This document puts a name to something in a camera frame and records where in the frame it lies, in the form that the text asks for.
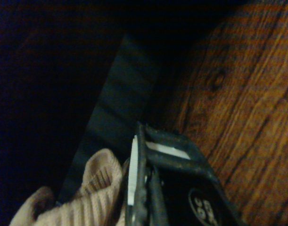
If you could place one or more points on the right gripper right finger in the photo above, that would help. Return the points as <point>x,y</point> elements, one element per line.
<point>172,162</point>

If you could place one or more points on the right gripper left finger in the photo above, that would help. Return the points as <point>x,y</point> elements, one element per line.
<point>137,188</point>

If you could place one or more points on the beige shoe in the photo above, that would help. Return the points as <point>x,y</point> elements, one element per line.
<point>96,202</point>

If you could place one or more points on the brown shoe rack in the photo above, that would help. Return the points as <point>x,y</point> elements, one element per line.
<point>240,94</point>

